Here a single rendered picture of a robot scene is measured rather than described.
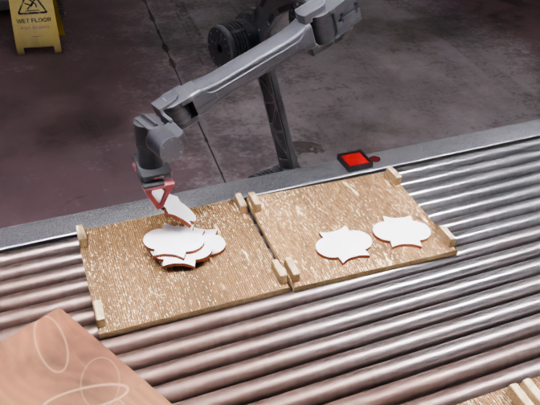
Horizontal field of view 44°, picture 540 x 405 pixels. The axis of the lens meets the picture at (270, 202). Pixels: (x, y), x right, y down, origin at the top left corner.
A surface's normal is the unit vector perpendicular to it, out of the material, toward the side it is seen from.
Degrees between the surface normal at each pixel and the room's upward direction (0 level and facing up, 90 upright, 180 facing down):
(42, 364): 0
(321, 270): 0
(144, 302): 0
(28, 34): 82
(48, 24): 78
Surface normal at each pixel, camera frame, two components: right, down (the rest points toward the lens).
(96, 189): 0.02, -0.80
